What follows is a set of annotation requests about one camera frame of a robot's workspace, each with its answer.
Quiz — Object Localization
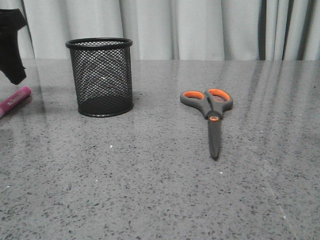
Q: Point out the pink highlighter pen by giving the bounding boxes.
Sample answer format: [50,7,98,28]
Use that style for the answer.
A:
[0,86,32,117]

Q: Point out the grey curtain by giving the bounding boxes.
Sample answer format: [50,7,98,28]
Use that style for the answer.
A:
[0,0,320,61]

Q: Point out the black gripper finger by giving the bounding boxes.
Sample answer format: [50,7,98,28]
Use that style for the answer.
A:
[0,8,27,85]

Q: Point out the black mesh pen holder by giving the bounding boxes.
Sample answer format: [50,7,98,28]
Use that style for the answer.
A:
[65,37,134,117]

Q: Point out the grey orange scissors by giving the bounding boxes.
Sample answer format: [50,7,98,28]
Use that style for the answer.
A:
[179,88,233,159]

